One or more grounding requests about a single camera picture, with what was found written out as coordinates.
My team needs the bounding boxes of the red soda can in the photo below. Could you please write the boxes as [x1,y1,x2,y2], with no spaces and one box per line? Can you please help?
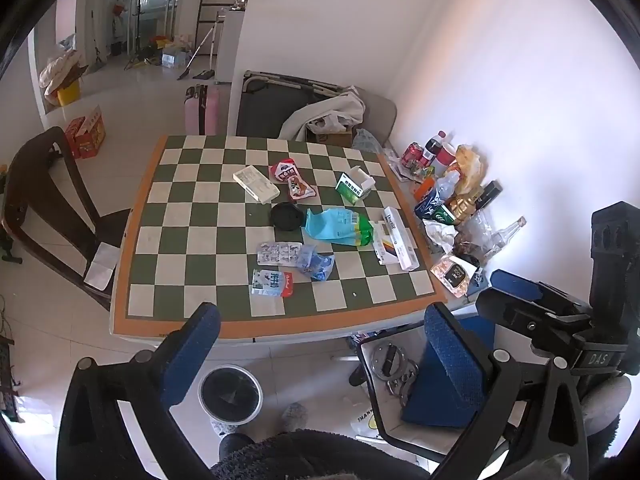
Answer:
[402,142,426,169]

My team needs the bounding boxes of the broom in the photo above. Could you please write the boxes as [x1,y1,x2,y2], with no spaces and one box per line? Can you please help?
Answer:
[176,24,217,81]

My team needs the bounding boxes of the blue green plastic package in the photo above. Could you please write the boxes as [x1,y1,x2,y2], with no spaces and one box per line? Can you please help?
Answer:
[302,208,375,247]

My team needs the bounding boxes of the person's right forearm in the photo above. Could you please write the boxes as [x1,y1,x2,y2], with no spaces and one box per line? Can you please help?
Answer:
[579,374,633,437]

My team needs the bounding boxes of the pink packet with black label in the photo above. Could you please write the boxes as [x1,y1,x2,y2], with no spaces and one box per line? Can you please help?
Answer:
[430,254,476,296]

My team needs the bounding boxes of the amber glass bottle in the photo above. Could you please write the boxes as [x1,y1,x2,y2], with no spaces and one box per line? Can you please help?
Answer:
[444,180,504,224]

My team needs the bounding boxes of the white cloth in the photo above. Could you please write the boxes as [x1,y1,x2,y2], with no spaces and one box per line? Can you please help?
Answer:
[279,92,367,142]

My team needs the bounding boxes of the silver blister pack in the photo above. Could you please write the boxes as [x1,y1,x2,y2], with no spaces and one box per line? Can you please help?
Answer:
[256,241,304,266]

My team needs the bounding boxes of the white cabinet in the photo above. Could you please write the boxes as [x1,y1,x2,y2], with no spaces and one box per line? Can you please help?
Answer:
[215,7,247,84]

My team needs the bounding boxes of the clear water bottle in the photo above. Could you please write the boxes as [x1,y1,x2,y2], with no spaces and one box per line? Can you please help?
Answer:
[434,170,462,207]

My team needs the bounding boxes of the grey slipper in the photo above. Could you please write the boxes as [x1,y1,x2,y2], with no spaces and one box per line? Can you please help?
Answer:
[280,402,309,431]

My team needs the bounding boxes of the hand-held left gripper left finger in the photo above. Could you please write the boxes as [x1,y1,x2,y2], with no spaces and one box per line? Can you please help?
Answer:
[57,302,223,480]

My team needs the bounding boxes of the crumpled blue wrapper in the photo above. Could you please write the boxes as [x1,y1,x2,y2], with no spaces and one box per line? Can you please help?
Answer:
[297,244,335,282]

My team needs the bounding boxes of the white bin with black bag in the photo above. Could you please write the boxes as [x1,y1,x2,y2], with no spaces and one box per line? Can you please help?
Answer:
[198,365,264,425]

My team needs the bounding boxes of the pink suitcase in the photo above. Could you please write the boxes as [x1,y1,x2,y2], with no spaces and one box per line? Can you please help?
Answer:
[184,84,221,136]

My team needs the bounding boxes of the chrome metal rings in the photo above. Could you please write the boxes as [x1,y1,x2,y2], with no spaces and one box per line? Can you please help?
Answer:
[369,342,420,404]

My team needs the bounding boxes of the green white checkered table mat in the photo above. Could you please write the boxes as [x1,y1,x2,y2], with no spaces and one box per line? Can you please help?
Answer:
[111,134,449,341]

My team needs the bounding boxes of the person's dark fuzzy clothing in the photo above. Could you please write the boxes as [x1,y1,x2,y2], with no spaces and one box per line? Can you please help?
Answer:
[210,427,432,480]

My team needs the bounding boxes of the crumpled white paper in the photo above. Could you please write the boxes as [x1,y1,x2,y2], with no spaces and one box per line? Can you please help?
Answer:
[423,218,459,254]

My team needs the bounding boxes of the blue and red packet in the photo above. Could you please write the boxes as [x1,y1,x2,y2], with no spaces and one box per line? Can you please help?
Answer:
[249,268,295,299]

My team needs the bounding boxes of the yellow bucket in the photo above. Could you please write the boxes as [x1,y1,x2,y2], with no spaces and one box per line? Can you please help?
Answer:
[56,82,81,107]

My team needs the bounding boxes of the dark folding bed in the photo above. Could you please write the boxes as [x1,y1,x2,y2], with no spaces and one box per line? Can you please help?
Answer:
[235,70,353,141]

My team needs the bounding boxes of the white paper sheet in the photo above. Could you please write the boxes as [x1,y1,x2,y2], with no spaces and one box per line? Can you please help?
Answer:
[83,242,119,291]

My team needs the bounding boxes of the dark wooden chair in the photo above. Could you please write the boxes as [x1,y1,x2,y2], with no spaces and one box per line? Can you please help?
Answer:
[2,126,132,312]

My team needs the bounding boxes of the coat rack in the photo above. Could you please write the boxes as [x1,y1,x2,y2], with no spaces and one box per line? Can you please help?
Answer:
[123,0,153,72]

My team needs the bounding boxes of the bread bag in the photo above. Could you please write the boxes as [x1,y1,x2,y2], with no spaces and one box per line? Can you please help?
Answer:
[452,143,489,197]

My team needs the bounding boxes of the white printed medicine box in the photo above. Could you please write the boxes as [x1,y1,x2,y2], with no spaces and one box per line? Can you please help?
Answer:
[233,165,281,205]

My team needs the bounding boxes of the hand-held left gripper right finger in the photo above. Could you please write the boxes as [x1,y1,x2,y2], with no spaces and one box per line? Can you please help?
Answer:
[424,302,591,480]

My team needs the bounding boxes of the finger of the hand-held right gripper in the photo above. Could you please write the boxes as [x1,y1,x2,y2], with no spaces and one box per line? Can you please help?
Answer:
[490,269,588,311]
[475,287,593,348]

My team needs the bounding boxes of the long white carton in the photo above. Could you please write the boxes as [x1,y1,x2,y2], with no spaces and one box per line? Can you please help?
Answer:
[372,207,420,272]

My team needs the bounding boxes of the brown cardboard box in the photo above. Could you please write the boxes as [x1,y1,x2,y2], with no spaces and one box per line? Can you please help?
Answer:
[304,127,354,148]

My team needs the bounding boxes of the cola bottle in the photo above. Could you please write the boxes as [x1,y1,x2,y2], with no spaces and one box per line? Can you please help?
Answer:
[423,131,448,166]

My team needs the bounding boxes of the red snack packet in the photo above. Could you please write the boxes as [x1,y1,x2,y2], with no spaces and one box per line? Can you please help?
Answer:
[269,159,297,182]

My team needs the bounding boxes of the black round lid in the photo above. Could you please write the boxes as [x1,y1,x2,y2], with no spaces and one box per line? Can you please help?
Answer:
[271,203,305,233]

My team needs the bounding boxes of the clear glass bottle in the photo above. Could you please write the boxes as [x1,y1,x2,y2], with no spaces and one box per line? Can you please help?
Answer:
[482,215,528,261]

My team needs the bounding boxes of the green white medicine box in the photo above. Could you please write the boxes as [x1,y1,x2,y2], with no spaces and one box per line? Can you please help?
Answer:
[334,166,376,206]

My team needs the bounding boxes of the red white snack wrapper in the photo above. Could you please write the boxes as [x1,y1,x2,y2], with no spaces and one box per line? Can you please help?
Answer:
[287,176,319,202]

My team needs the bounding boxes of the pile of bedding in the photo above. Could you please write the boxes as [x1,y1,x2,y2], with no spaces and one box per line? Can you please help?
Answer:
[39,49,89,99]

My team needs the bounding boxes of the red cardboard carton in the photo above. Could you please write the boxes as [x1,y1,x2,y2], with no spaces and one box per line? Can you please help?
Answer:
[64,105,107,160]

